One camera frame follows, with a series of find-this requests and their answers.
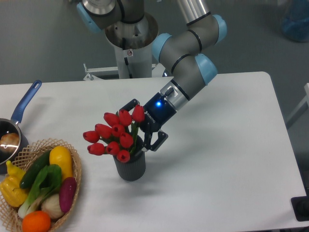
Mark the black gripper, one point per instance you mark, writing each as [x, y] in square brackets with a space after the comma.
[157, 113]

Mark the red tulip bouquet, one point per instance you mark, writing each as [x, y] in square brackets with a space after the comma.
[119, 136]

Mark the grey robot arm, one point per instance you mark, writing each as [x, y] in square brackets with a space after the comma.
[181, 56]

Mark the dark grey ribbed vase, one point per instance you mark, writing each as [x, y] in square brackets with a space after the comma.
[135, 167]

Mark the yellow squash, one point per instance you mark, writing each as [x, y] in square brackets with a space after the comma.
[61, 156]

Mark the purple eggplant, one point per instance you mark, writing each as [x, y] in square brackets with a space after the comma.
[66, 194]

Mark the woven wicker basket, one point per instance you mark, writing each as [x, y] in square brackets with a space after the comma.
[9, 218]

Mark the green bok choy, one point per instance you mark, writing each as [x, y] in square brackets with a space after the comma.
[47, 182]

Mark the dark green cucumber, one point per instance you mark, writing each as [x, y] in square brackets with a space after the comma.
[30, 175]

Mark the beige garlic bulb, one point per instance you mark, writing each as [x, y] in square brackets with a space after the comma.
[52, 207]

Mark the bread roll in saucepan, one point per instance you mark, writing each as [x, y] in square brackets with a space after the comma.
[9, 143]

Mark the orange fruit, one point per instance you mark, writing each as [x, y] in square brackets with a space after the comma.
[38, 221]

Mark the yellow bell pepper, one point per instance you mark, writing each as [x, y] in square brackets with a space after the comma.
[10, 186]

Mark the white furniture leg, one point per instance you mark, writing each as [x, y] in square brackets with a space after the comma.
[299, 110]

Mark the black device at table edge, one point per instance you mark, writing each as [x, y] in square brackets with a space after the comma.
[301, 208]

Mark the blue translucent bag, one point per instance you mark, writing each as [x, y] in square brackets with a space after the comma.
[295, 20]

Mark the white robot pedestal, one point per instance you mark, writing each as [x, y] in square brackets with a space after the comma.
[133, 46]

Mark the blue handled saucepan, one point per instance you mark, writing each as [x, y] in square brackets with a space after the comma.
[12, 125]

